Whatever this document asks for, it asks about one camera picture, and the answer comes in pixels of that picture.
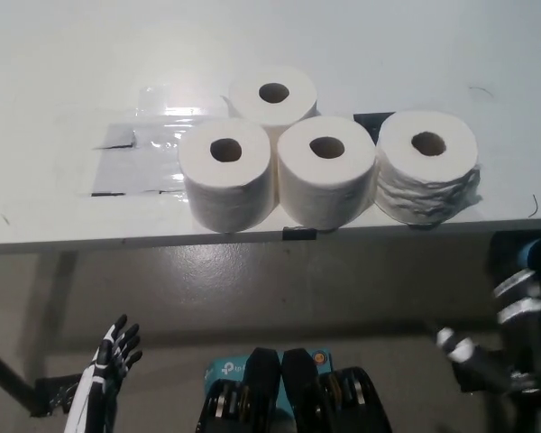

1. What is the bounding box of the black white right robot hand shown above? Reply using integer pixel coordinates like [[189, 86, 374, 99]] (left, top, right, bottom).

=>
[[435, 327, 538, 397]]

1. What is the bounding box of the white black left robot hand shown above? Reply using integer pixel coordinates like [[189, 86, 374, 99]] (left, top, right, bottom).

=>
[[65, 314, 144, 433]]

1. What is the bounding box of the smooth white toilet paper roll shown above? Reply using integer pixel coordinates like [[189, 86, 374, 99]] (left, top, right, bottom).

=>
[[178, 119, 279, 235], [275, 115, 378, 229], [227, 65, 319, 136]]

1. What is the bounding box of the black floor tape patch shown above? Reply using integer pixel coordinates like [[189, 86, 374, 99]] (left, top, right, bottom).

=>
[[450, 355, 510, 394], [33, 373, 118, 410]]

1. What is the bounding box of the black table leg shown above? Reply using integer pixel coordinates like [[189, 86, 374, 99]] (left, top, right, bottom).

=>
[[0, 337, 35, 414]]

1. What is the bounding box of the teal tp-link box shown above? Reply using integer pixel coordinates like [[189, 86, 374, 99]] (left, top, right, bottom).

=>
[[202, 346, 335, 433]]

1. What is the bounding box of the small black tape strip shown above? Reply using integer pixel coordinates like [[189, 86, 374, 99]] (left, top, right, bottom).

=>
[[281, 226, 319, 241]]

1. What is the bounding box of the grey tape patch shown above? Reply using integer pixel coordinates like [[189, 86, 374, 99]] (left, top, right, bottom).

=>
[[76, 121, 195, 198]]

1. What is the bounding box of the black tape patch on table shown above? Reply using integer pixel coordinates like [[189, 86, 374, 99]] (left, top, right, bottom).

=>
[[353, 111, 484, 202]]

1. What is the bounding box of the clear glossy tape sheet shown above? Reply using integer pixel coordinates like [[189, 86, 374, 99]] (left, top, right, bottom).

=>
[[134, 83, 235, 152]]

